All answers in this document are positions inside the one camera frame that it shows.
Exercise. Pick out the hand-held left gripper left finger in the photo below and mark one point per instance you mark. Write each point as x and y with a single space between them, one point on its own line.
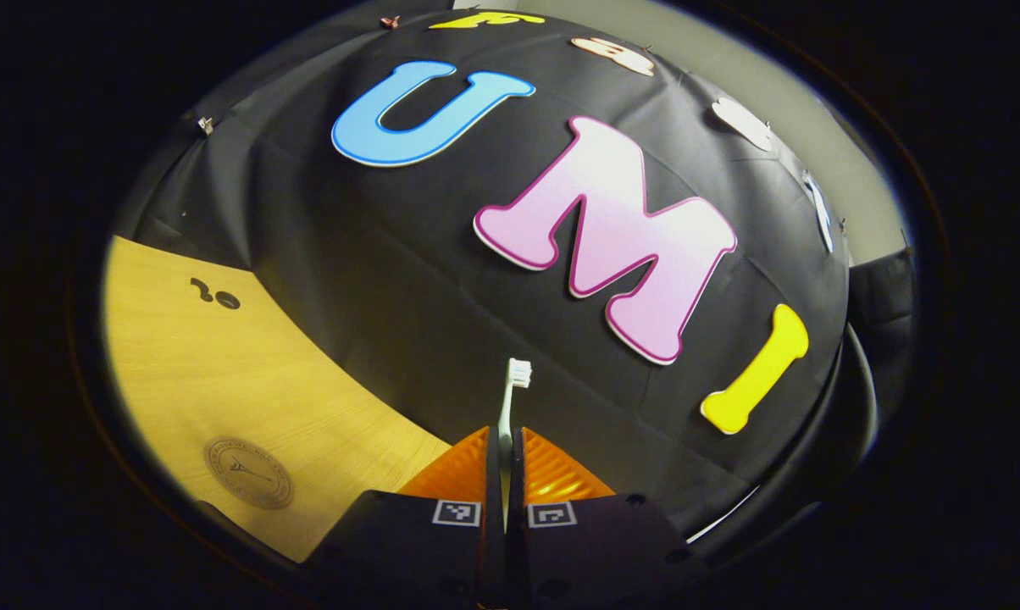
408 542

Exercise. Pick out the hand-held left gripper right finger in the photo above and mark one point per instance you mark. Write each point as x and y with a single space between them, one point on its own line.
595 551

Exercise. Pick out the white toothbrush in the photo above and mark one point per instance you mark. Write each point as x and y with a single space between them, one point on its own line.
520 373

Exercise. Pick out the wooden desktop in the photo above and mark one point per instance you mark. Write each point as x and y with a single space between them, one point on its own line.
205 373

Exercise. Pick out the black backdrop cloth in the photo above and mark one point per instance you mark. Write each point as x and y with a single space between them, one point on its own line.
391 254

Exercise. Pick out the white cloth clip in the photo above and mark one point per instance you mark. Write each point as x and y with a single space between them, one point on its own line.
206 125

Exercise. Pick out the copper cloth clip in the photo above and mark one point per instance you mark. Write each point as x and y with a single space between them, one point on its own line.
390 21

